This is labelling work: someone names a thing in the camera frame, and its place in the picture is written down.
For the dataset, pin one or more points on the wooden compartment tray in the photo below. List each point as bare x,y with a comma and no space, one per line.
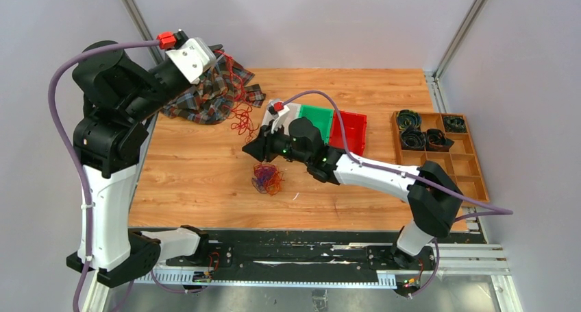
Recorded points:
460,161

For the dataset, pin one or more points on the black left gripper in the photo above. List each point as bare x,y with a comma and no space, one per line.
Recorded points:
216,47

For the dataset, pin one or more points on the aluminium corner post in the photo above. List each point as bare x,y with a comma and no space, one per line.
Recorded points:
458,38
137,19

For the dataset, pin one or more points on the plaid cloth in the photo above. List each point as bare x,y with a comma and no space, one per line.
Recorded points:
220,90

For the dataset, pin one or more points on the aluminium frame rail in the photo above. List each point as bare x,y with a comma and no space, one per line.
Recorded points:
456,259

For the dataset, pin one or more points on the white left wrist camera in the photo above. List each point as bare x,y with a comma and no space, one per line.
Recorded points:
192,59

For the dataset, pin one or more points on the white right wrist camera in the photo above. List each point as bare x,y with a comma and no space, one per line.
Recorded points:
279,112

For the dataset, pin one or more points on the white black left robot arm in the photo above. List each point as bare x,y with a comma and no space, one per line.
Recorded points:
120,96

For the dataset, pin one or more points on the left aluminium corner post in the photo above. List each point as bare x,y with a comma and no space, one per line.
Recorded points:
137,19

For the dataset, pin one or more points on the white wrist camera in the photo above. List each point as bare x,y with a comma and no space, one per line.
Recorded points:
279,112
192,59

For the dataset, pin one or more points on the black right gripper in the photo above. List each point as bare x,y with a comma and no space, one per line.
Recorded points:
263,145

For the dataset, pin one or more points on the green plastic bin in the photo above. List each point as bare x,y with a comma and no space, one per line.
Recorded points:
321,118

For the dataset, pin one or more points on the red plastic bin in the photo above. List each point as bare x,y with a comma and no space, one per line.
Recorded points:
355,125

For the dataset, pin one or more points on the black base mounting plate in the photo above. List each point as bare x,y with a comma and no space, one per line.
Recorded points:
295,258

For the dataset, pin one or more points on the right aluminium corner post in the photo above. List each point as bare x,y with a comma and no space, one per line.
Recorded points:
458,38

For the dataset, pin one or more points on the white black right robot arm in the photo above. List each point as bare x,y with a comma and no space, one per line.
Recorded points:
430,193

